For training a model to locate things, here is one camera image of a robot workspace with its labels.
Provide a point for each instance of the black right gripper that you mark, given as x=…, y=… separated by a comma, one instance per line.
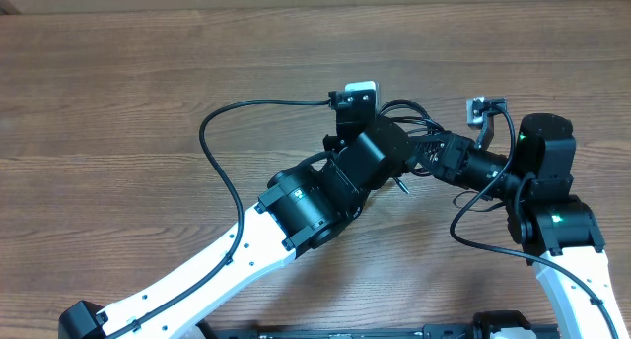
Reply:
x=454, y=158

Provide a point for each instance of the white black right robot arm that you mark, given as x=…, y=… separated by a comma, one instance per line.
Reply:
x=558, y=233

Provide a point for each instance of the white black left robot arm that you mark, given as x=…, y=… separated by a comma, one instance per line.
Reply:
x=302, y=209

